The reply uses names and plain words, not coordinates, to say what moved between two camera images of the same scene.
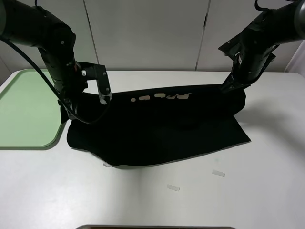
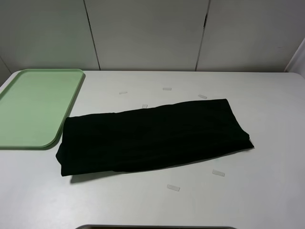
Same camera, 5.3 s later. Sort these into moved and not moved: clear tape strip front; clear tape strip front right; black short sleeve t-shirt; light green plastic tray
Moved: black short sleeve t-shirt
Not moved: light green plastic tray; clear tape strip front right; clear tape strip front
